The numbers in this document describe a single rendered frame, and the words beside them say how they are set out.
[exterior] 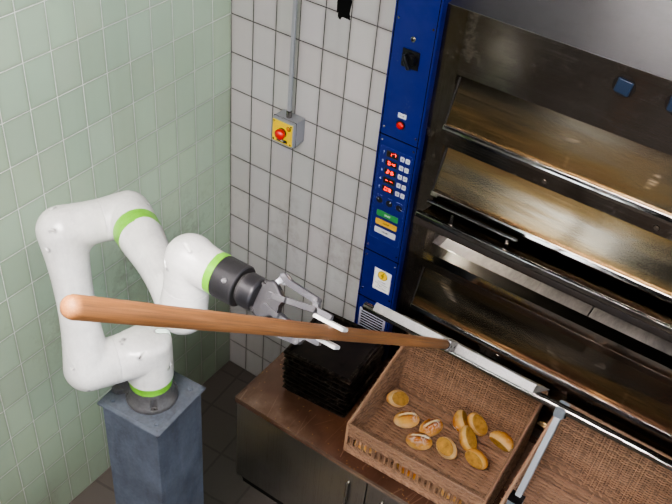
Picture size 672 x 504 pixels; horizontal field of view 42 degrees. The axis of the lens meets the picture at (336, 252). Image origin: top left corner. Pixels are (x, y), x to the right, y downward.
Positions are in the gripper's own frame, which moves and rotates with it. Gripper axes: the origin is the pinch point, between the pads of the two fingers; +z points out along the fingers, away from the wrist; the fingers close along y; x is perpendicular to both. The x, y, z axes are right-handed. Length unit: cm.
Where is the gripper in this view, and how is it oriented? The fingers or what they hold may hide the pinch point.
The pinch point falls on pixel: (327, 331)
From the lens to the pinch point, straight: 172.8
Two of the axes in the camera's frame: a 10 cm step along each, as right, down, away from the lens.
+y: -4.2, 9.1, 0.5
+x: -3.5, -1.2, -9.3
